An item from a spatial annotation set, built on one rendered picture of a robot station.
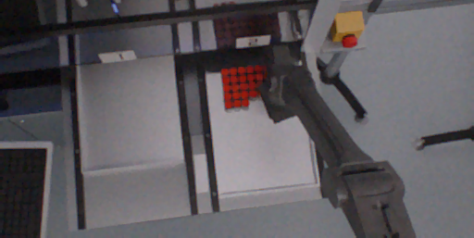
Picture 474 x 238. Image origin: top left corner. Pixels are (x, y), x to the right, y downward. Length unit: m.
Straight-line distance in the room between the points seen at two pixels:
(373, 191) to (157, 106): 0.81
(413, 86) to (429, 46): 0.20
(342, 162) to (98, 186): 0.79
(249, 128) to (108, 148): 0.38
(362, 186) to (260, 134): 0.68
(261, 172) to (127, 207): 0.36
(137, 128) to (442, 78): 1.54
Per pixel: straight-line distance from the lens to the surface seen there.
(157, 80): 1.56
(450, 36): 2.74
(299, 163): 1.51
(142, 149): 1.52
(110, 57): 1.46
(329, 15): 1.37
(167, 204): 1.50
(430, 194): 2.52
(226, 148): 1.51
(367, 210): 0.86
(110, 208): 1.52
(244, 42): 1.44
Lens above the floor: 2.36
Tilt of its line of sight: 75 degrees down
